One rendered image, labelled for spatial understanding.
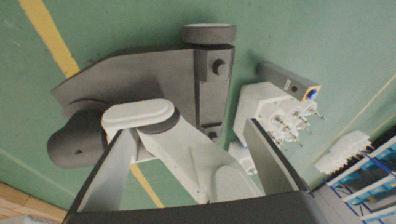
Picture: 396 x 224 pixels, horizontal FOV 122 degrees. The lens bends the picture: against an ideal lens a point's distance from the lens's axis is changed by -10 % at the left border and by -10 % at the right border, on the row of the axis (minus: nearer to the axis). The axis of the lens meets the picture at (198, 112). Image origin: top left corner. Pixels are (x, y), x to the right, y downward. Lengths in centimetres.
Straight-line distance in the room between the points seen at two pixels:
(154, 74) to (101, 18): 29
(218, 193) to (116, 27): 62
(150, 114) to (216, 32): 31
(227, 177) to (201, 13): 59
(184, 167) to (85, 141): 29
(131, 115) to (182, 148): 17
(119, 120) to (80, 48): 39
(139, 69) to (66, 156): 32
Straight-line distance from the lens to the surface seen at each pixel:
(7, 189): 163
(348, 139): 307
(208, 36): 44
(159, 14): 61
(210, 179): 24
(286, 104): 82
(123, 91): 52
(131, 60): 47
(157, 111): 37
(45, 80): 82
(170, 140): 35
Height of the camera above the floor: 61
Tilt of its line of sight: 50 degrees down
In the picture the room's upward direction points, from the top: 157 degrees clockwise
